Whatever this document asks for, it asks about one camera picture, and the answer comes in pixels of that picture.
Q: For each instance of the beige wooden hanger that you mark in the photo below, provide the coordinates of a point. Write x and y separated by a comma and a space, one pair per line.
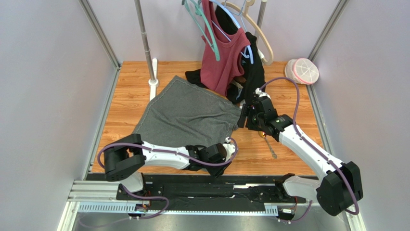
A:
243, 13

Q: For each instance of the grey rack pole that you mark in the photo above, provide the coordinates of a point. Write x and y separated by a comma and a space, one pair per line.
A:
261, 13
147, 50

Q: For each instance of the teal plastic hanger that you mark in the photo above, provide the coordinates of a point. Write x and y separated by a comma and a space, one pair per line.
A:
193, 8

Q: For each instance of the grey cloth napkin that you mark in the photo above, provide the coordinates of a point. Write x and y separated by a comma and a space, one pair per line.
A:
186, 114

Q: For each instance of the light blue plastic hanger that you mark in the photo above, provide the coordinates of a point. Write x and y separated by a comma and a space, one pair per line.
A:
230, 26

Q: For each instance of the grey rack pole right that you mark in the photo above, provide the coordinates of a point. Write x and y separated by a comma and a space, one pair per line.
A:
261, 13

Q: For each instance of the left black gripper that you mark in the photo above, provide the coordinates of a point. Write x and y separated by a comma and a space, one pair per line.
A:
217, 173

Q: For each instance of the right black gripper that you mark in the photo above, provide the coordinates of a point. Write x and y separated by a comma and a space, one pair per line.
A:
243, 116

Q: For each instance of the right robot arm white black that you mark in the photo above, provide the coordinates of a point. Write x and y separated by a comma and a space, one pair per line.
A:
338, 185

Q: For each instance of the iridescent gold spoon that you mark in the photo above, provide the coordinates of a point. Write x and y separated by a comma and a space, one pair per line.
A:
264, 136

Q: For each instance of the grey rack pole left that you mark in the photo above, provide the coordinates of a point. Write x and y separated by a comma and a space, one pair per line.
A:
147, 50

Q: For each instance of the white rack base foot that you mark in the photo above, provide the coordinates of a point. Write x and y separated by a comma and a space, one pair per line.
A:
153, 82

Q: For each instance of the black t-shirt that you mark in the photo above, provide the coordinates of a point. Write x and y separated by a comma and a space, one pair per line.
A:
241, 88

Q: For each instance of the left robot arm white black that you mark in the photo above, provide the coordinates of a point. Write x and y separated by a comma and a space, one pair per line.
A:
122, 159

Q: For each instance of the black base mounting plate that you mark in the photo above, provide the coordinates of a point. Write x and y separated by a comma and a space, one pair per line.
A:
206, 193

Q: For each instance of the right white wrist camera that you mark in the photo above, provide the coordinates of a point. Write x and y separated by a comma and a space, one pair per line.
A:
260, 93

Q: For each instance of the maroon tank top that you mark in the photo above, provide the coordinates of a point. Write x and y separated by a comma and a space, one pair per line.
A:
215, 75

